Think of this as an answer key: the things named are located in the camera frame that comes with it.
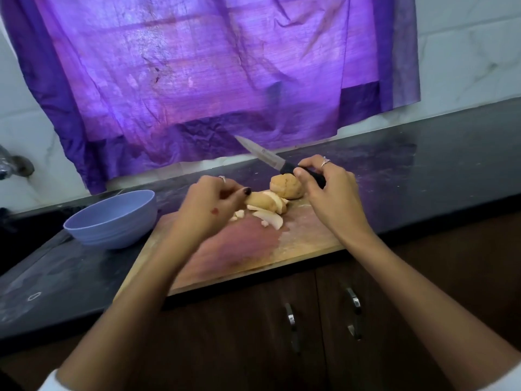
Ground metal faucet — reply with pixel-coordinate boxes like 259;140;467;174
0;146;35;181

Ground purple cloth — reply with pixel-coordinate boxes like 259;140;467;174
0;0;422;194

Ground potato slice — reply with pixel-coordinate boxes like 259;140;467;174
246;190;288;215
251;209;285;231

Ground black handled knife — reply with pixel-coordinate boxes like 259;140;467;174
233;134;327;190

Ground wooden cutting board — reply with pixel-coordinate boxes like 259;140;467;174
114;198;347;300

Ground person's left hand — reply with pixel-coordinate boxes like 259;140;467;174
173;175;252;245

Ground rounded potato end piece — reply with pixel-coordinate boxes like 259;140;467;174
269;172;306;200

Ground person's left forearm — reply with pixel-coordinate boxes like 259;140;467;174
55;232;200;391

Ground metal cabinet handle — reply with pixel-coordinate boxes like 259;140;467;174
282;301;301;355
344;286;364;341

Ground person's right forearm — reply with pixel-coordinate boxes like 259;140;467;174
350;232;521;391

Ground dark sink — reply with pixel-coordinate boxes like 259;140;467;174
0;209;62;278

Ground person's right hand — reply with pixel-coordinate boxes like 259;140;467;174
293;154;377;248

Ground blue bowl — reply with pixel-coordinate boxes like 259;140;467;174
62;188;158;251

